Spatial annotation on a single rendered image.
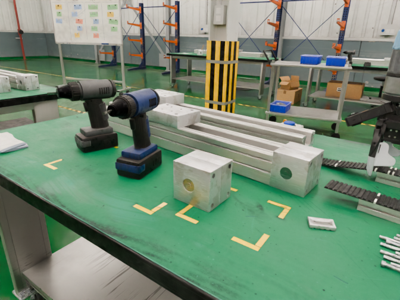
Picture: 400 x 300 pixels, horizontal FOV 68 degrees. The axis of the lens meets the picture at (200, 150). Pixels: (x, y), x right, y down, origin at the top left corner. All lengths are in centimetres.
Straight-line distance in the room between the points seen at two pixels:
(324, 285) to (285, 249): 9
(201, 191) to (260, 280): 22
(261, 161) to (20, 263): 107
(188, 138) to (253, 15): 852
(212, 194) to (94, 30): 594
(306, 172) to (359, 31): 783
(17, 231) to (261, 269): 106
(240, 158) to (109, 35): 562
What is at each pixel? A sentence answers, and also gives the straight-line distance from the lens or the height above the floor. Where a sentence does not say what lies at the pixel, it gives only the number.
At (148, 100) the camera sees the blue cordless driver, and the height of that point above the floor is 98.
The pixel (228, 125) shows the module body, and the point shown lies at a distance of 104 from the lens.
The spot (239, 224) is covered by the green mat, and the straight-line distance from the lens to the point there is 62.
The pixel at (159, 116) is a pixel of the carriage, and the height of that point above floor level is 89.
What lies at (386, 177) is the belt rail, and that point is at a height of 80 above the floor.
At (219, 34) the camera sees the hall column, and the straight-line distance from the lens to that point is 421.
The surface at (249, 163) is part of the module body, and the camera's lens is 79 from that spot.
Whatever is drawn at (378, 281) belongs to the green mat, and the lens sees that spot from 58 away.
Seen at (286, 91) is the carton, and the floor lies 23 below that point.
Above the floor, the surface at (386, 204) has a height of 81.
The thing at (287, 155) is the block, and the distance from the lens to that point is 73.
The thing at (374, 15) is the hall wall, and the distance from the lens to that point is 846.
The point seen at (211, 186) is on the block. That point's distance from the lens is 62.
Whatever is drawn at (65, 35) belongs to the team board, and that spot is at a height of 111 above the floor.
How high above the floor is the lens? 113
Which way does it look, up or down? 21 degrees down
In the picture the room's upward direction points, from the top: 2 degrees clockwise
